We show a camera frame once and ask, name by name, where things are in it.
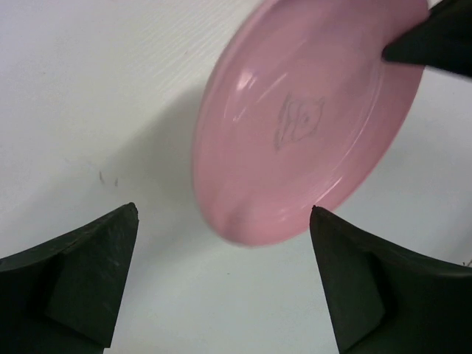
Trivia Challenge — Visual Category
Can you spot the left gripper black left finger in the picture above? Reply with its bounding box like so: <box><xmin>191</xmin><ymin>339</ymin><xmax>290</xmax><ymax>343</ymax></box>
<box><xmin>1</xmin><ymin>203</ymin><xmax>139</xmax><ymax>353</ymax></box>

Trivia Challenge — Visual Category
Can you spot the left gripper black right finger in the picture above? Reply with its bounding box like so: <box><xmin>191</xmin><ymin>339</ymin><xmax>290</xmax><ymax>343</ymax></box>
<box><xmin>310</xmin><ymin>206</ymin><xmax>471</xmax><ymax>353</ymax></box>

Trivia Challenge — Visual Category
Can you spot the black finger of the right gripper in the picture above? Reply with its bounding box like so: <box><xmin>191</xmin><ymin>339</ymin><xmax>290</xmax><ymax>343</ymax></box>
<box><xmin>382</xmin><ymin>0</ymin><xmax>471</xmax><ymax>78</ymax></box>

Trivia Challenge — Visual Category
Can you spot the pink plastic bear plate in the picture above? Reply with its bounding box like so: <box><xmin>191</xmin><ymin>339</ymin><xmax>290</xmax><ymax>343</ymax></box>
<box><xmin>192</xmin><ymin>1</ymin><xmax>428</xmax><ymax>246</ymax></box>

